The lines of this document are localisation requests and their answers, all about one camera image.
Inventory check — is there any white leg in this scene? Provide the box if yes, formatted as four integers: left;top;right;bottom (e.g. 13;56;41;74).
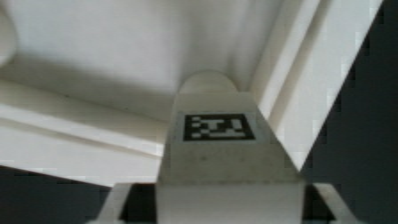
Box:
157;72;306;224

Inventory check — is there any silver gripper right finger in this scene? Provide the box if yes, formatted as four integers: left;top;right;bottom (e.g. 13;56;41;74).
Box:
313;183;368;224

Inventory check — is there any white square tabletop tray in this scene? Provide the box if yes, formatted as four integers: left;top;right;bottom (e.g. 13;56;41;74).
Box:
0;0;324;154

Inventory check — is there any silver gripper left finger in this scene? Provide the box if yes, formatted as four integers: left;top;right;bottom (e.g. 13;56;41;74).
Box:
87;183;132;224

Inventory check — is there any white L-shaped obstacle fence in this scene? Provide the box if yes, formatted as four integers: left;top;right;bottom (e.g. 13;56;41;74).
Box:
0;0;384;186

